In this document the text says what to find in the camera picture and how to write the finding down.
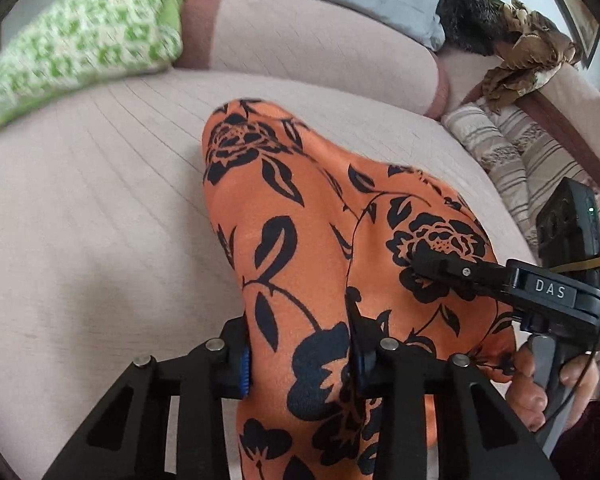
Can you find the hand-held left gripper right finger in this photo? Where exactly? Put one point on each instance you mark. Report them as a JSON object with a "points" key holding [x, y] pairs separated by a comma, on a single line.
{"points": [[361, 362]]}

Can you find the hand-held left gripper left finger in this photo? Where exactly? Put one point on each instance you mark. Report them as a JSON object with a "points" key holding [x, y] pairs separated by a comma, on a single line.
{"points": [[245, 370]]}

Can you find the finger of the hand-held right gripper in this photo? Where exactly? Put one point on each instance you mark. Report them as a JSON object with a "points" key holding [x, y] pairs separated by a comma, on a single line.
{"points": [[455, 270]]}

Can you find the orange black floral garment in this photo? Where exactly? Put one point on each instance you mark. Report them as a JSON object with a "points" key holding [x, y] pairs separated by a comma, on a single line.
{"points": [[305, 260]]}

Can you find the person's right hand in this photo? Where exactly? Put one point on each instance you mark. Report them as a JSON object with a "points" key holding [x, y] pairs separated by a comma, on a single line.
{"points": [[527, 390]]}

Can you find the beige striped cushion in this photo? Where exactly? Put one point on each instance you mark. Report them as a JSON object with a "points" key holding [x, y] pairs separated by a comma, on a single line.
{"points": [[525, 160]]}

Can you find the pink quilted sofa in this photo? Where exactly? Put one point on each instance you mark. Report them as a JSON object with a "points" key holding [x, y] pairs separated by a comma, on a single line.
{"points": [[105, 220]]}

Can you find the brown leafy patterned cloth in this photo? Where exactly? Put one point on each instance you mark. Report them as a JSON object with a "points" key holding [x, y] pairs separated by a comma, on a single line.
{"points": [[530, 55]]}

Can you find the dark furry cloth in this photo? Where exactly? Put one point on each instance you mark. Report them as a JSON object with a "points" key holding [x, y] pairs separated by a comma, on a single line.
{"points": [[472, 17]]}

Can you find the green white patterned pillow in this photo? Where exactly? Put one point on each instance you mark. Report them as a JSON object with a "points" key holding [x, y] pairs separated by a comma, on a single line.
{"points": [[80, 50]]}

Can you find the framed wall picture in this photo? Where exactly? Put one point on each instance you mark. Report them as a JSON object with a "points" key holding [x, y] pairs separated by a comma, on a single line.
{"points": [[577, 15]]}

